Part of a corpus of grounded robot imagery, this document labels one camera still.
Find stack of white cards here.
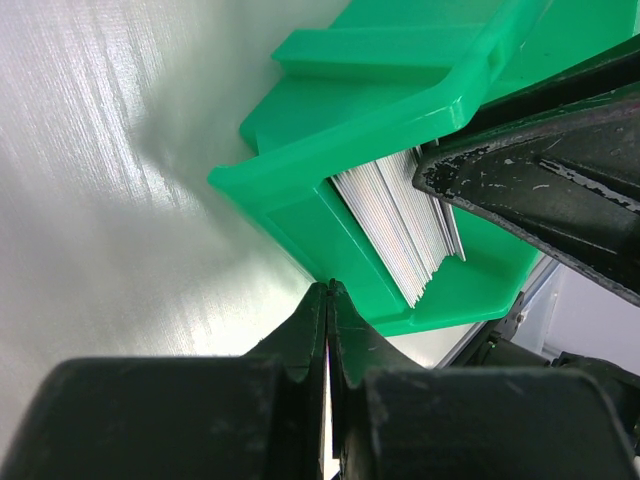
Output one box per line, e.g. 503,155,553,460
331,147,466,308

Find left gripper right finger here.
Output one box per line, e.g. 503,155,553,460
327,280,639,479

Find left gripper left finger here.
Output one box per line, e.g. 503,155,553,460
1,283,328,479

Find green plastic bin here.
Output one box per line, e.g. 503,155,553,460
208,1,639,335

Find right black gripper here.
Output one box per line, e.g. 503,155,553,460
413,47,639,305

